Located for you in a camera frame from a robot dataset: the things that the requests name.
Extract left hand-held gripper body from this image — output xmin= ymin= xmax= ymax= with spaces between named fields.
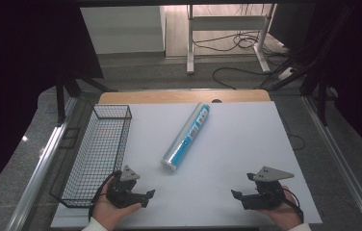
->
xmin=105 ymin=165 xmax=148 ymax=209

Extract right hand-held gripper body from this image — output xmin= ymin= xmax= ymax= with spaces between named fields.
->
xmin=242 ymin=166 xmax=296 ymax=212

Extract black wire basket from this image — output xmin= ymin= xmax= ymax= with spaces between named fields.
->
xmin=49 ymin=104 xmax=133 ymax=209

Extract plastic wrap roll blue label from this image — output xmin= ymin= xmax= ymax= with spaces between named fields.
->
xmin=161 ymin=102 xmax=212 ymax=172

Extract person's left hand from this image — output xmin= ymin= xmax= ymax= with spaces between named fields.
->
xmin=90 ymin=184 xmax=143 ymax=231

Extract person's right hand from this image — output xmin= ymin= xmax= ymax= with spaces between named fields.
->
xmin=255 ymin=185 xmax=303 ymax=231

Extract white table board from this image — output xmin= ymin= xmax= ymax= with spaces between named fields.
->
xmin=50 ymin=100 xmax=323 ymax=229

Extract person's left white sleeve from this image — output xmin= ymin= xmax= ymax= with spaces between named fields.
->
xmin=82 ymin=217 xmax=110 ymax=231

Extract person's white sleeve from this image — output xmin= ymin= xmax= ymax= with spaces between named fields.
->
xmin=82 ymin=217 xmax=110 ymax=231
xmin=288 ymin=222 xmax=313 ymax=231

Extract person's right white sleeve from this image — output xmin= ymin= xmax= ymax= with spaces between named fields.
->
xmin=288 ymin=222 xmax=313 ymax=231

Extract black metal stand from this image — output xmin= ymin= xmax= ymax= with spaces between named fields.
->
xmin=54 ymin=68 xmax=119 ymax=127
xmin=298 ymin=61 xmax=332 ymax=127

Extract white power strip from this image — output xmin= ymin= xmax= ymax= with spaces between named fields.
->
xmin=277 ymin=66 xmax=297 ymax=81

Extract white cabinet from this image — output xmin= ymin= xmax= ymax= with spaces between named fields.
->
xmin=80 ymin=5 xmax=168 ymax=56

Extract left hand-held gripper black cable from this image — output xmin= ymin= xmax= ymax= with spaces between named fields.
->
xmin=88 ymin=171 xmax=119 ymax=222

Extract hand-held gripper black cable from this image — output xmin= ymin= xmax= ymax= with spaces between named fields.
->
xmin=280 ymin=187 xmax=305 ymax=223
xmin=88 ymin=171 xmax=119 ymax=222

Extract right hand-held gripper black cable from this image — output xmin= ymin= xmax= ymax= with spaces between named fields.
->
xmin=280 ymin=187 xmax=305 ymax=223

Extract thin black cable loop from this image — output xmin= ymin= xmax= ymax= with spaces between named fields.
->
xmin=283 ymin=119 xmax=306 ymax=151

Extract aluminium rail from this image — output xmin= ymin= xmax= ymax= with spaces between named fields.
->
xmin=301 ymin=95 xmax=362 ymax=231
xmin=6 ymin=96 xmax=79 ymax=231

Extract black floor cables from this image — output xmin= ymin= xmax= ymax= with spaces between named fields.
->
xmin=192 ymin=30 xmax=291 ymax=90

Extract white metal desk frame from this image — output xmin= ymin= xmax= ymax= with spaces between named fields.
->
xmin=186 ymin=3 xmax=278 ymax=76

